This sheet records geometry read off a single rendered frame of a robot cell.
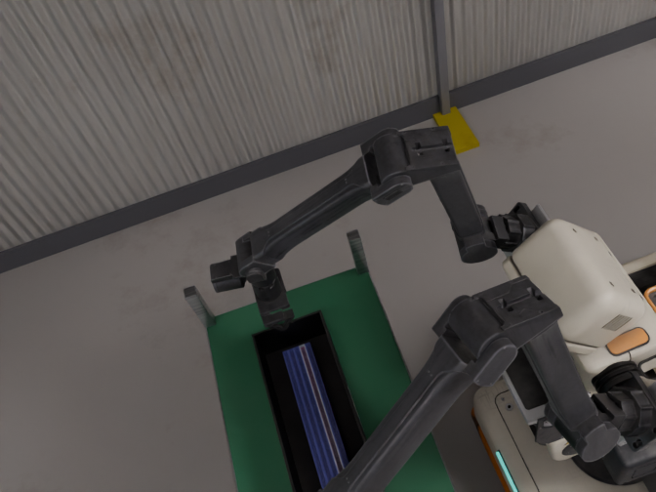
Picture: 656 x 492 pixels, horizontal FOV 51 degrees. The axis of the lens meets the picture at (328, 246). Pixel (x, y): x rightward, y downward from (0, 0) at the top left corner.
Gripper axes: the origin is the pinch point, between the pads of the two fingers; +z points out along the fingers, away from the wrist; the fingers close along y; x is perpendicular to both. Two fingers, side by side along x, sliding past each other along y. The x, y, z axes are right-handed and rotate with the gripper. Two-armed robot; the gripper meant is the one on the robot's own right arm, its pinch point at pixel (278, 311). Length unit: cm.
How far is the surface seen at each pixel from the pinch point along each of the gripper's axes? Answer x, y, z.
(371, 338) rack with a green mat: 18.5, 5.7, 16.0
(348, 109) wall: 54, -152, 90
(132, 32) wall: -23, -153, 17
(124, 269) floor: -70, -126, 114
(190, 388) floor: -50, -54, 113
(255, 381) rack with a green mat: -11.4, 5.6, 16.7
